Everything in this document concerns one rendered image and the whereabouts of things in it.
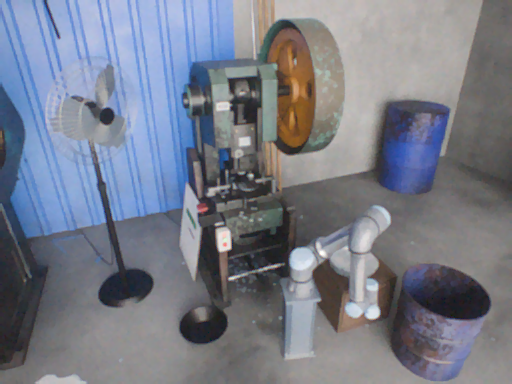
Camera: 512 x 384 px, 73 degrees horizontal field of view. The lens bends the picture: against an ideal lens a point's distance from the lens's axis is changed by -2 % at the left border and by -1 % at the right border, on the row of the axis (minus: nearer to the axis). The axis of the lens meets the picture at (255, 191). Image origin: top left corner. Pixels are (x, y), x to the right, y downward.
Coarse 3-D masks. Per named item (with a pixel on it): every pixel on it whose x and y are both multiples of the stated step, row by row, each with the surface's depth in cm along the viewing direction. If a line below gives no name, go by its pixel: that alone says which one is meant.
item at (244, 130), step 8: (240, 120) 214; (248, 120) 219; (240, 128) 211; (248, 128) 213; (240, 136) 214; (248, 136) 216; (240, 144) 216; (248, 144) 218; (240, 152) 217; (248, 152) 220; (232, 160) 222; (240, 160) 217; (248, 160) 219; (240, 168) 220
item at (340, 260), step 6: (342, 252) 226; (348, 252) 226; (330, 258) 219; (336, 258) 219; (342, 258) 219; (348, 258) 218; (372, 258) 219; (336, 264) 213; (342, 264) 213; (348, 264) 213; (372, 264) 213; (378, 264) 212; (342, 270) 207; (348, 270) 207; (372, 270) 207
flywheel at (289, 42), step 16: (288, 32) 207; (272, 48) 231; (288, 48) 218; (304, 48) 194; (288, 64) 222; (304, 64) 204; (288, 80) 218; (304, 80) 207; (288, 96) 223; (304, 96) 212; (288, 112) 234; (304, 112) 214; (288, 128) 239; (304, 128) 218; (288, 144) 235; (304, 144) 218
